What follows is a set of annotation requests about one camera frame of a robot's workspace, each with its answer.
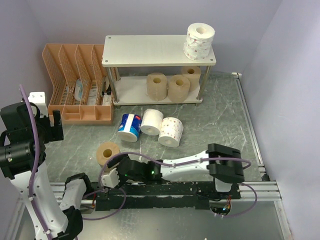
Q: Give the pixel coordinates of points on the orange plastic file organizer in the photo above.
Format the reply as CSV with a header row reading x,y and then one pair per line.
x,y
65,63

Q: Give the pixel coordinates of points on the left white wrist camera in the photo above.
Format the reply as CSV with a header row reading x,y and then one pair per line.
x,y
39,99

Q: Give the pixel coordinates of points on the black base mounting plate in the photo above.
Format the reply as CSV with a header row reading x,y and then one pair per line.
x,y
137,195

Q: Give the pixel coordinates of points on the brown paper roll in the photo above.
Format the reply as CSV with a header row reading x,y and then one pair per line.
x,y
178,88

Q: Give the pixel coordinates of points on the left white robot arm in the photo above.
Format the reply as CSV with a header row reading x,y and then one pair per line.
x,y
22,160

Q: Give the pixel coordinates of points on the blue wrapped paper roll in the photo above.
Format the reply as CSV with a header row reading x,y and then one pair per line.
x,y
130,127

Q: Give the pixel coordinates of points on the white floral roll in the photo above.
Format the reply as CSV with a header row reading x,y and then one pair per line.
x,y
170,132
198,42

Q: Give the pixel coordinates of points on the tissue pack in organizer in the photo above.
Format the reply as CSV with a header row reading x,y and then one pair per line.
x,y
79,89

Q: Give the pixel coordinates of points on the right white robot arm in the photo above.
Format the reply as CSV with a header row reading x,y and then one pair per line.
x,y
223,163

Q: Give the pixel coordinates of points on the white wall plug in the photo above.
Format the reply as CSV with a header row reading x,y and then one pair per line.
x,y
237,74

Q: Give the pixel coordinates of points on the plain white paper roll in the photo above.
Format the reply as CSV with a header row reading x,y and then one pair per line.
x,y
151,122

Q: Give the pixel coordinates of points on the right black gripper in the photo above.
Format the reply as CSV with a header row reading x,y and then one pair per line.
x,y
116,160

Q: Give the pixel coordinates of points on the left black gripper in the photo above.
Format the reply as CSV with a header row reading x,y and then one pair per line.
x,y
55,132

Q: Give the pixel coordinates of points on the white two-tier metal shelf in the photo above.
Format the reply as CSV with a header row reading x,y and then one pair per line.
x,y
137,51

